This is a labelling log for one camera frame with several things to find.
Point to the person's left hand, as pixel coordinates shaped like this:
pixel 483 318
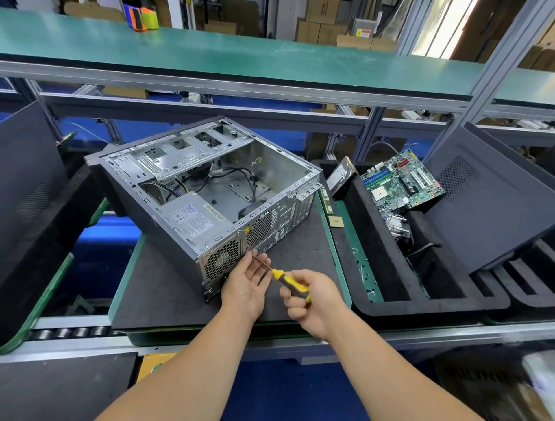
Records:
pixel 240 290

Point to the person's right hand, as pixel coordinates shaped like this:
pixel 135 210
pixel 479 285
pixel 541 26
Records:
pixel 321 306

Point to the person's right thumb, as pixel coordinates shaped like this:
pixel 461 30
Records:
pixel 303 275

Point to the person's left thumb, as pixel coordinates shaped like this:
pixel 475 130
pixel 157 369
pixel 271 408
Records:
pixel 245 263

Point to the person's right forearm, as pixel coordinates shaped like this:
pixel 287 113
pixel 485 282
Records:
pixel 390 373

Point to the person's left forearm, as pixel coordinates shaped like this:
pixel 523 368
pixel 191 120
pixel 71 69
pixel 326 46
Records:
pixel 182 373

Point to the black foam mat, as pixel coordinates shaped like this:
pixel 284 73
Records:
pixel 303 247

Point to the small square processor chip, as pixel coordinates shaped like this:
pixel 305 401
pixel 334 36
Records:
pixel 336 221

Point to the scattered small screws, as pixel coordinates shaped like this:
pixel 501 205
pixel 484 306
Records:
pixel 366 277

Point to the grey power supply unit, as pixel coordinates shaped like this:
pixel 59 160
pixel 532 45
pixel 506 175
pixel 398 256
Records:
pixel 195 219

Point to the green memory module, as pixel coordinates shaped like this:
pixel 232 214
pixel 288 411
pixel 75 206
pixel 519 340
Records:
pixel 327 201

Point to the black hard disk drive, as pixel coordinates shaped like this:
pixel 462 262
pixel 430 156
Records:
pixel 340 178

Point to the silver heatsink cooler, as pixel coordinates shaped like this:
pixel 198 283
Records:
pixel 398 230

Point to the open grey desktop computer case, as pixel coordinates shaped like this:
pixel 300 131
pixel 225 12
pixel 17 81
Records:
pixel 143 204

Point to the green computer motherboard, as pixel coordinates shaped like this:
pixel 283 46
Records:
pixel 403 182

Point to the yellow label plate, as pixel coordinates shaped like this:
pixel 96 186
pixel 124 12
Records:
pixel 151 366

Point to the steel roller conveyor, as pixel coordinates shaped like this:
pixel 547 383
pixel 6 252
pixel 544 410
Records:
pixel 69 333

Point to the black computer side panel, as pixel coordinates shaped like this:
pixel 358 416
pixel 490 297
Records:
pixel 26 173
pixel 490 204

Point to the green topped overhead shelf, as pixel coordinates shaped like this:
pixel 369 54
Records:
pixel 216 56

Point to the stack of cardboard boxes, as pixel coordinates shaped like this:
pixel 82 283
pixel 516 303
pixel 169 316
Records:
pixel 321 26

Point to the aluminium frame rack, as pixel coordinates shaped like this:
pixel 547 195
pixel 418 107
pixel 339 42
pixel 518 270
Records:
pixel 373 125

